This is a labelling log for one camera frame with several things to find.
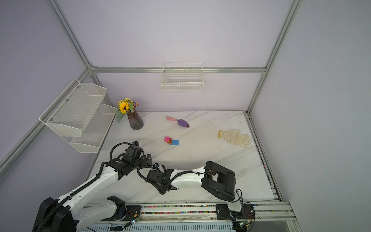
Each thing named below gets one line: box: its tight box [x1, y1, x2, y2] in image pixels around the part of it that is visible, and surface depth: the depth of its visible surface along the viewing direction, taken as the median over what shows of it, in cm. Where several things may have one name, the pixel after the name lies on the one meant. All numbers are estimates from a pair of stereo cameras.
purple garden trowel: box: [165, 116, 190, 128], surface depth 114 cm
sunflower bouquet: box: [115, 97, 140, 124], surface depth 92 cm
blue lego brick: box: [169, 139, 180, 146], surface depth 103 cm
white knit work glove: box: [218, 128, 251, 148], surface depth 106 cm
